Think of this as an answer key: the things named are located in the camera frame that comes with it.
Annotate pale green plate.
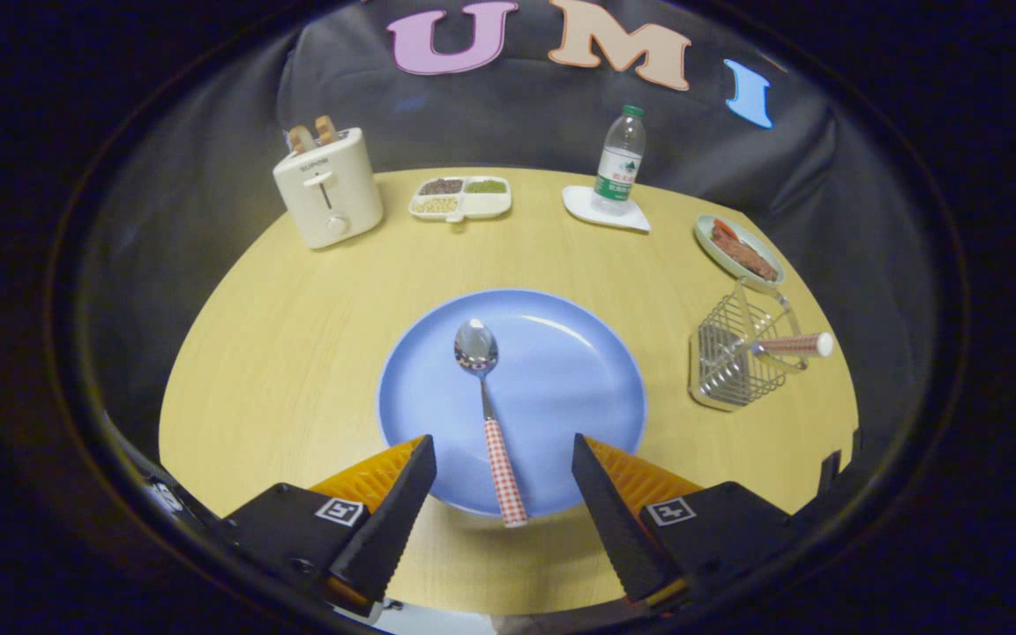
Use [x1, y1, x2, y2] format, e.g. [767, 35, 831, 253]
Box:
[694, 214, 787, 292]

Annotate spoon with red checked handle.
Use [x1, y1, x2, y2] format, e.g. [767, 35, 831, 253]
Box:
[453, 318, 529, 529]

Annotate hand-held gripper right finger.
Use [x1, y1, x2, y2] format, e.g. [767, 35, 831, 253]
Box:
[571, 432, 826, 611]

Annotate black backdrop cloth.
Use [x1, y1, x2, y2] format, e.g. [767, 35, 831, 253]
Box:
[85, 0, 932, 442]

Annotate metal wire cutlery basket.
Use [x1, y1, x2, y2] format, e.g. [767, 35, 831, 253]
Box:
[688, 280, 813, 413]

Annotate red meat slices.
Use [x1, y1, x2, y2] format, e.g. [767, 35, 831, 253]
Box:
[710, 219, 779, 282]

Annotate white divided snack dish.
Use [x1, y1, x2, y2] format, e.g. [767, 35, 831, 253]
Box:
[408, 176, 513, 223]

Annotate clear water bottle green cap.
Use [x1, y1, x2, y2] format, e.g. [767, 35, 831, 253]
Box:
[592, 105, 647, 217]

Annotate fork with red checked handle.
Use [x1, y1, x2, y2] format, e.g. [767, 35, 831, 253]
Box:
[751, 332, 835, 358]

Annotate white toaster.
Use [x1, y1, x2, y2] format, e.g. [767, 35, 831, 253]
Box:
[273, 128, 385, 250]

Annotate blue plate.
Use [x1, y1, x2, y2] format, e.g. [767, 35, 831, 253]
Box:
[376, 288, 648, 519]

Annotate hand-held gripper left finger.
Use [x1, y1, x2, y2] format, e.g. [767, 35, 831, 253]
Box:
[213, 434, 438, 618]

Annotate white coaster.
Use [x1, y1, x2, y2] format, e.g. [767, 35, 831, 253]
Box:
[562, 184, 652, 234]

